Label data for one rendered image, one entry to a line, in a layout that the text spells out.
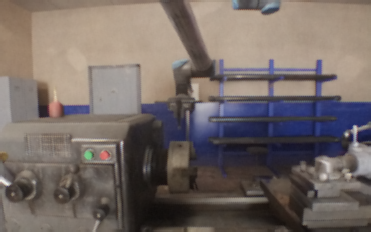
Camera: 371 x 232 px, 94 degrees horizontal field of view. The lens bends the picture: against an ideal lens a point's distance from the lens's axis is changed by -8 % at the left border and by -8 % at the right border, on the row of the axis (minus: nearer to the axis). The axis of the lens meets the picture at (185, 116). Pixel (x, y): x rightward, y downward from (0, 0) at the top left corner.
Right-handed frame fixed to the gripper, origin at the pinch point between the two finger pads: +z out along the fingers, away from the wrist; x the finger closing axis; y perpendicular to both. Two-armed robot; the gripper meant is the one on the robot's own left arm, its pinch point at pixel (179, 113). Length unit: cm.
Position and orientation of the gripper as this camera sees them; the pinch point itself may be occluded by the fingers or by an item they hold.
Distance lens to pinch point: 81.7
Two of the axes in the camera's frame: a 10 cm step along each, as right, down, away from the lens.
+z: -0.7, 4.5, -8.9
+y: 0.2, 8.9, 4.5
